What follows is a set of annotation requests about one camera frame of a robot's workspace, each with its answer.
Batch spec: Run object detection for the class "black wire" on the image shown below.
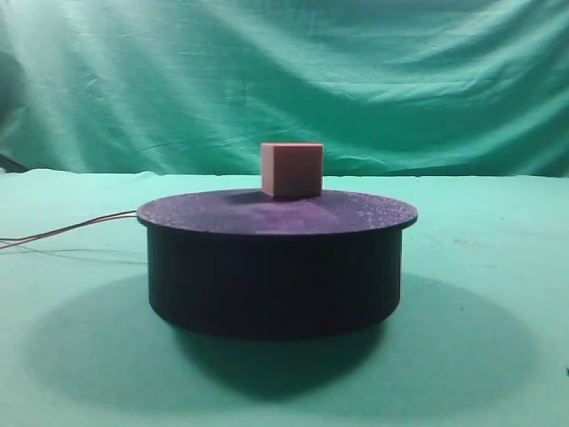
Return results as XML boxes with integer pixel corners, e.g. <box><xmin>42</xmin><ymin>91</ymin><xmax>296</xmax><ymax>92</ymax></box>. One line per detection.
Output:
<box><xmin>0</xmin><ymin>213</ymin><xmax>140</xmax><ymax>251</ymax></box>

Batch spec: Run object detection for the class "black round turntable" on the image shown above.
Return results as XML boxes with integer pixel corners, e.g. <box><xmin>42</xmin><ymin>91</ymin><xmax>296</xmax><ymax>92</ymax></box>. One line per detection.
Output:
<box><xmin>136</xmin><ymin>189</ymin><xmax>418</xmax><ymax>341</ymax></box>

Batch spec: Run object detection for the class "pink cube block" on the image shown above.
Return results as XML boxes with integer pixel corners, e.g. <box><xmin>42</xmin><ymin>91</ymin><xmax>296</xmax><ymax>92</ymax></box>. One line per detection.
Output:
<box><xmin>260</xmin><ymin>142</ymin><xmax>324</xmax><ymax>198</ymax></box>

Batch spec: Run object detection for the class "red wire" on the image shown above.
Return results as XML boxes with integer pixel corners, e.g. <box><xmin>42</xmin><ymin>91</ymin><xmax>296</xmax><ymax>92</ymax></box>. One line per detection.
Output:
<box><xmin>0</xmin><ymin>210</ymin><xmax>140</xmax><ymax>244</ymax></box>

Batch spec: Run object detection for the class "green table cloth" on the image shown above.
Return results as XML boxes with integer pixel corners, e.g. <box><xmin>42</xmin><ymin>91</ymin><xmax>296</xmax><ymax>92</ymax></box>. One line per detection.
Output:
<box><xmin>1</xmin><ymin>176</ymin><xmax>568</xmax><ymax>426</ymax></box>

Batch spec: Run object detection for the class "green backdrop cloth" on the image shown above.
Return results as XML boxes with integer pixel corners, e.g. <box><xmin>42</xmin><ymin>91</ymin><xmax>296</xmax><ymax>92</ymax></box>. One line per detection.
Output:
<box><xmin>1</xmin><ymin>1</ymin><xmax>568</xmax><ymax>177</ymax></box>

